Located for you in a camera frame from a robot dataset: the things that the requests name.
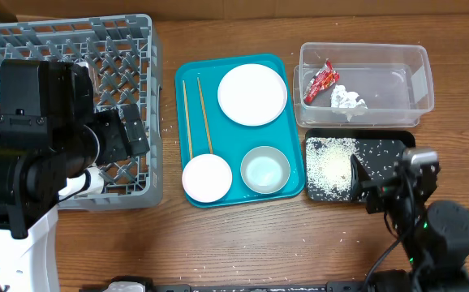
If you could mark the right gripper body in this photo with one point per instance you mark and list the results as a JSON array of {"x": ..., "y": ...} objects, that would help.
[{"x": 385, "y": 191}]

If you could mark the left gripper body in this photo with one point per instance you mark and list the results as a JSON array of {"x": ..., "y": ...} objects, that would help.
[{"x": 113, "y": 146}]

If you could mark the white rice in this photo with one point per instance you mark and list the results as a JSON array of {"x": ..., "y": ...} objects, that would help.
[{"x": 328, "y": 165}]

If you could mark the white paper cup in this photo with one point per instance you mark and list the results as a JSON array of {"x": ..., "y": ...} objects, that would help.
[{"x": 90, "y": 182}]

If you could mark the white tissue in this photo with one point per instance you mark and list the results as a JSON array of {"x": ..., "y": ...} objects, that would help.
[{"x": 350, "y": 102}]

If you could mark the grey-green bowl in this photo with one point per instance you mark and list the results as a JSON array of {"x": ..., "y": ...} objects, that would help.
[{"x": 265, "y": 170}]

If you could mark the red snack wrapper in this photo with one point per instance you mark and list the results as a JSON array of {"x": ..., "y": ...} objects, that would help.
[{"x": 322, "y": 80}]

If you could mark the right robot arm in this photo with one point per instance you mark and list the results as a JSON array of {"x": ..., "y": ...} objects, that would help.
[{"x": 434, "y": 236}]

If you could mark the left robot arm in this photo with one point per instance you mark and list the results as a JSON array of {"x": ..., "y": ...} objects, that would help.
[{"x": 52, "y": 144}]

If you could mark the grey dishwasher rack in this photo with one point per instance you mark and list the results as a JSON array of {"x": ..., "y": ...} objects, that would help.
[{"x": 126, "y": 52}]

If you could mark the black tray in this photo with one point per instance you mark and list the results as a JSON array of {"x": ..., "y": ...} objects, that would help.
[{"x": 406, "y": 137}]

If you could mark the small pink plate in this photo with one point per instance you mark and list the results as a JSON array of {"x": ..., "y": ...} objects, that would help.
[{"x": 207, "y": 178}]

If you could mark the clear plastic bin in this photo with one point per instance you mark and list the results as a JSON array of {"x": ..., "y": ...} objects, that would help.
[{"x": 394, "y": 80}]

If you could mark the teal plastic tray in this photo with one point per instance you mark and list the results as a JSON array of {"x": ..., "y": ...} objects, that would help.
[{"x": 230, "y": 140}]

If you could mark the large white plate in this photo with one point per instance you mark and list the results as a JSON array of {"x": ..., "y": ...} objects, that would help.
[{"x": 252, "y": 95}]

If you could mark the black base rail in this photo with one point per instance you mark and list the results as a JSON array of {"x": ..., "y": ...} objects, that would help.
[{"x": 130, "y": 283}]

